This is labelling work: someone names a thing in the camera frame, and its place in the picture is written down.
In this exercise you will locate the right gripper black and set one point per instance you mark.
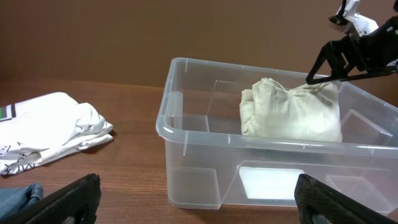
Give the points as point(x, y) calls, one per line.
point(374, 54)

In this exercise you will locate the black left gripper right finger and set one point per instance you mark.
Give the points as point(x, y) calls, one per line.
point(319, 203)

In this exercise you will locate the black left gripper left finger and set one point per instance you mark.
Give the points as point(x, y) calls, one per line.
point(75, 203)

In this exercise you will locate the cream cloth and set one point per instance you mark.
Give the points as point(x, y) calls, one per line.
point(307, 112)

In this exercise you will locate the blue folded jeans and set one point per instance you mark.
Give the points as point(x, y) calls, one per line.
point(14, 200)

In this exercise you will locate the white printed folded shirt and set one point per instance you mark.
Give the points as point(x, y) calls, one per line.
point(44, 129)

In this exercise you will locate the clear plastic storage bin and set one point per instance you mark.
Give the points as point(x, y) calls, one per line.
point(200, 122)

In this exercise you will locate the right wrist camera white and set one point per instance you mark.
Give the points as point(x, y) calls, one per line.
point(350, 22)

